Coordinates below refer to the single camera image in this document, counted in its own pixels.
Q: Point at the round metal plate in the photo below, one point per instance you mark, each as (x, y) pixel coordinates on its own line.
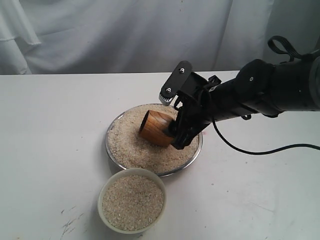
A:
(155, 155)

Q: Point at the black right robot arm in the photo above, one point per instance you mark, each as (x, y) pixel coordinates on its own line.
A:
(258, 88)

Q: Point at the brown wooden cup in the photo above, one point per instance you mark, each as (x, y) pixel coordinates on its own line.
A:
(154, 128)

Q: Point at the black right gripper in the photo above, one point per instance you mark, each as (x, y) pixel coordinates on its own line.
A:
(193, 103)

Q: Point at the white ceramic bowl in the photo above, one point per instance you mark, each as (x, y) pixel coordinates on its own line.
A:
(123, 173)

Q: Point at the white backdrop cloth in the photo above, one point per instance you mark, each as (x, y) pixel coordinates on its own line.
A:
(140, 36)

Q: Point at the rice heap on plate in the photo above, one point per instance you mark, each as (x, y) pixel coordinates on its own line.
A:
(125, 150)

